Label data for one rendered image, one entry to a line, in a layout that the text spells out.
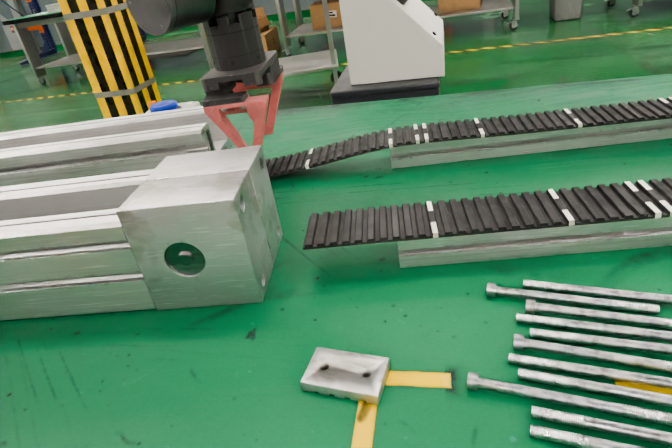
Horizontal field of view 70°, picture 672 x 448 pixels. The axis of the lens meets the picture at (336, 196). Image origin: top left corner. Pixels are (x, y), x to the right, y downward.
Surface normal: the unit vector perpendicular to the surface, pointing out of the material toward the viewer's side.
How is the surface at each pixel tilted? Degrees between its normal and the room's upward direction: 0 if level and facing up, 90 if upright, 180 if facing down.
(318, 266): 0
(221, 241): 90
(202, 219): 90
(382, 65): 90
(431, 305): 0
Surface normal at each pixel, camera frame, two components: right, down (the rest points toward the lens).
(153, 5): -0.51, 0.48
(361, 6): -0.18, 0.49
